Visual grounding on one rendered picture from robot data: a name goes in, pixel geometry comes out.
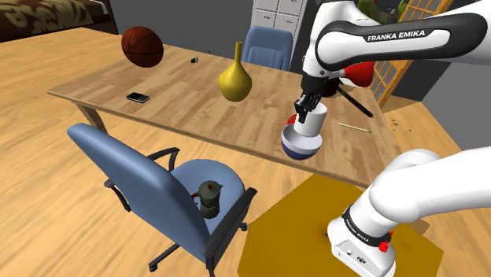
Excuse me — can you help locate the dark red basketball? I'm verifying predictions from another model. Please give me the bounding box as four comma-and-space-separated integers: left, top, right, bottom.
120, 25, 165, 68

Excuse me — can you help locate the yellow long-necked vase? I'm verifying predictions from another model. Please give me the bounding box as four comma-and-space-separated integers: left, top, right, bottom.
218, 41, 253, 102

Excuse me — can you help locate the black smartphone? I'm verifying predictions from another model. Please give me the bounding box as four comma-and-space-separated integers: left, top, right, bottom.
125, 91, 151, 104

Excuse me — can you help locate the white cabinet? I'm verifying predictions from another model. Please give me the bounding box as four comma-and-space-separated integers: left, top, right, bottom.
251, 0, 308, 41

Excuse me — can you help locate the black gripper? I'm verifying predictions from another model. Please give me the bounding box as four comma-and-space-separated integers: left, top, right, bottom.
293, 74, 327, 125

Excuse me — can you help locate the wooden table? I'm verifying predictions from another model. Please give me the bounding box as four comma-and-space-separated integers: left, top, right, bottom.
46, 43, 402, 190

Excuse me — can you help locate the bed with brown patterned cover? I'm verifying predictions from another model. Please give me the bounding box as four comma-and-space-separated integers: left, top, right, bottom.
0, 0, 119, 43

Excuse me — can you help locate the blue office chair with armrests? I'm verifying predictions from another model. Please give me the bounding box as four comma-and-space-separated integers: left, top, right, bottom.
67, 122, 259, 277

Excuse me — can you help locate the thin beige stick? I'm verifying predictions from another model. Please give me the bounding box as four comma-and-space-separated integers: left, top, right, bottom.
336, 122, 373, 134

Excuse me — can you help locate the dark grey moka pot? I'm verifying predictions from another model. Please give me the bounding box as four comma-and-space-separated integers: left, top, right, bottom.
190, 179, 224, 220

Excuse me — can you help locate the red desk lamp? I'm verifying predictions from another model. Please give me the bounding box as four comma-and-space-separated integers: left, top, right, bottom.
322, 61, 375, 118

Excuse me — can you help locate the green plant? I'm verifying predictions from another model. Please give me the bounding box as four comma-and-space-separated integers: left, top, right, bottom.
356, 0, 408, 24

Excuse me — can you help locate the ochre yellow robot stand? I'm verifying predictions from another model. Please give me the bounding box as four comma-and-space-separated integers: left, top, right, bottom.
237, 173, 445, 277

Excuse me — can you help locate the wooden lattice screen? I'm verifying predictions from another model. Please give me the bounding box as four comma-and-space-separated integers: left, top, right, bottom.
367, 0, 454, 109

